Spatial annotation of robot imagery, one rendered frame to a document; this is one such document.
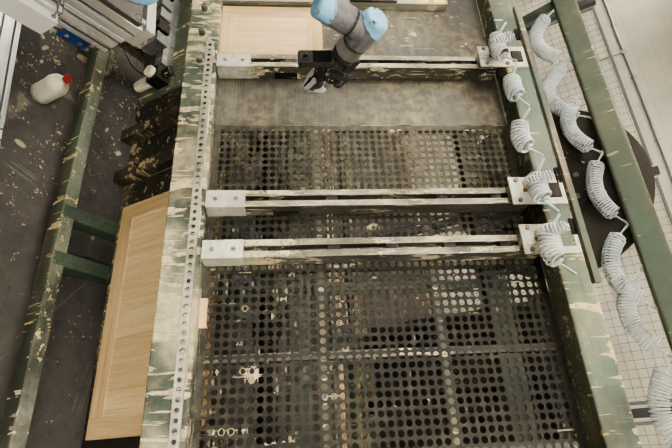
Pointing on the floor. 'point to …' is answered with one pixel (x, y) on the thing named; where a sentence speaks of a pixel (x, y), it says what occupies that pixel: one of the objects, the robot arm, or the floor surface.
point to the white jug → (50, 88)
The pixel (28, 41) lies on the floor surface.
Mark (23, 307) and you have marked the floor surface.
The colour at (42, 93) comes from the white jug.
